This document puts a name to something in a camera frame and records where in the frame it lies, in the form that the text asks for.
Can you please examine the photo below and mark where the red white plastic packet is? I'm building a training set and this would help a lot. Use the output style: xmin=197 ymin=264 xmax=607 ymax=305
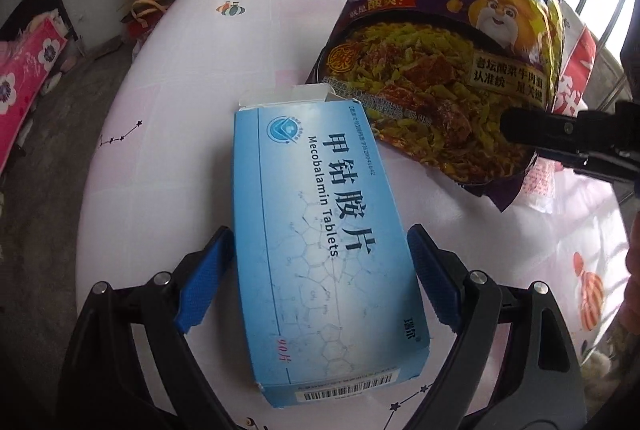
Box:
xmin=475 ymin=0 xmax=601 ymax=121

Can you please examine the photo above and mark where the person's right forearm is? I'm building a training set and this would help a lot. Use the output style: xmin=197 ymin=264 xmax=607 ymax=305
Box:
xmin=622 ymin=210 xmax=640 ymax=361

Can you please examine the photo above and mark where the purple instant noodle packet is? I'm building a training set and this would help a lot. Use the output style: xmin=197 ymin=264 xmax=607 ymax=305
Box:
xmin=306 ymin=0 xmax=568 ymax=213

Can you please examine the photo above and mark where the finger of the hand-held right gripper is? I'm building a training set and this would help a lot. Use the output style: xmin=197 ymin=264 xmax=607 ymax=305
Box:
xmin=500 ymin=106 xmax=588 ymax=151
xmin=532 ymin=147 xmax=606 ymax=174

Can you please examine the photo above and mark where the black metal frame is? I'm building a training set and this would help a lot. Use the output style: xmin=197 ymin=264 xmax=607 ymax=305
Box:
xmin=45 ymin=0 xmax=86 ymax=55

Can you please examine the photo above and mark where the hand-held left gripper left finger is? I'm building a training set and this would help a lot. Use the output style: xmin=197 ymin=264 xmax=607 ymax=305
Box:
xmin=57 ymin=225 xmax=236 ymax=430

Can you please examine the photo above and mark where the blue medicine box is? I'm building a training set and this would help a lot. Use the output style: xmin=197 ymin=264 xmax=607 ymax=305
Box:
xmin=234 ymin=84 xmax=437 ymax=409

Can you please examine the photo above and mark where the pink floral cloth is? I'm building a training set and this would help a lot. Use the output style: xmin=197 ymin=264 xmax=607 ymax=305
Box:
xmin=0 ymin=17 xmax=68 ymax=171

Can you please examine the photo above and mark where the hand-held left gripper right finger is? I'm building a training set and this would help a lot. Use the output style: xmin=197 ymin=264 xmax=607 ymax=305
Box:
xmin=406 ymin=224 xmax=588 ymax=430

